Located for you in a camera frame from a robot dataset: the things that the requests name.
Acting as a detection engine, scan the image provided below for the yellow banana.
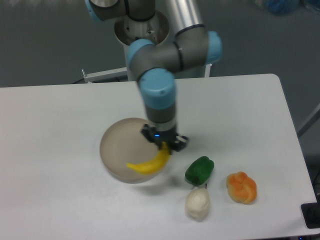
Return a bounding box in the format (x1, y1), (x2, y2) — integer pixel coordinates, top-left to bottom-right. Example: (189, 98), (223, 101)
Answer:
(126, 142), (171, 175)

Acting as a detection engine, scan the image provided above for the white metal bracket left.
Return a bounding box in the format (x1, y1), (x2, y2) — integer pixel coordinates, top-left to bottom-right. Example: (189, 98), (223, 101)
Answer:
(81, 67), (128, 83)

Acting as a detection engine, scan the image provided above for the beige round plate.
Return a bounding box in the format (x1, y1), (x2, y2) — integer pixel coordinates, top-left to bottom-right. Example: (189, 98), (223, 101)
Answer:
(99, 117), (163, 184)

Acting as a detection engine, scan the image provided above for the grey metal table leg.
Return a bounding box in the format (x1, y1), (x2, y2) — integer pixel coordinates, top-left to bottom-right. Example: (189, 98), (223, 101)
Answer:
(296, 104), (320, 138)

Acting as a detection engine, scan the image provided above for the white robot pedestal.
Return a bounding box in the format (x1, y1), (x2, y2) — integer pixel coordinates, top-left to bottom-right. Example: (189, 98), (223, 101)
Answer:
(114, 11), (171, 82)

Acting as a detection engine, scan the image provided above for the white metal bracket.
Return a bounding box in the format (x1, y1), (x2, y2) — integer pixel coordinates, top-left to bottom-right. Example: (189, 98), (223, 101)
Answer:
(203, 63), (215, 78)
(81, 67), (128, 83)

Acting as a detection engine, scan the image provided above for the orange knotted bread roll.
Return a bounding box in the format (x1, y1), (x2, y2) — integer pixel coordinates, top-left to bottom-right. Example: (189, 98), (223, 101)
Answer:
(226, 171), (257, 205)

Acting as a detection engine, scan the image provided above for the blue plastic bag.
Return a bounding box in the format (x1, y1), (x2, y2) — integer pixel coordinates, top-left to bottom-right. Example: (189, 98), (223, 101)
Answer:
(259, 0), (320, 17)

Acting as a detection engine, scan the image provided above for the white metal bracket right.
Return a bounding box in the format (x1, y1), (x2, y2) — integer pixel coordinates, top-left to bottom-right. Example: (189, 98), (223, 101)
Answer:
(203, 63), (215, 78)

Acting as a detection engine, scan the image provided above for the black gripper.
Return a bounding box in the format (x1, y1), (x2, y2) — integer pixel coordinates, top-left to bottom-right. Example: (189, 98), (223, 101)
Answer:
(140, 123), (188, 152)

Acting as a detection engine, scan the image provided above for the green bell pepper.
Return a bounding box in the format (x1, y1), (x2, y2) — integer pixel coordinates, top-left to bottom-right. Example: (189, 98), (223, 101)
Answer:
(185, 156), (215, 187)

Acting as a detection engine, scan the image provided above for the black device at table edge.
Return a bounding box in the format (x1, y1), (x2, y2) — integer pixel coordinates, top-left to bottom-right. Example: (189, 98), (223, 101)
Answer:
(301, 202), (320, 229)

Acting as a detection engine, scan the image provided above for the white pear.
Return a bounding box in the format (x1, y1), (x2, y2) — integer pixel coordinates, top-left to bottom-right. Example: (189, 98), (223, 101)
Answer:
(184, 184), (211, 222)

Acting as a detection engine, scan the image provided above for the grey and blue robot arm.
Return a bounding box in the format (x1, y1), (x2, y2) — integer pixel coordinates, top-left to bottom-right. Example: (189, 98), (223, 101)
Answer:
(85, 0), (223, 152)

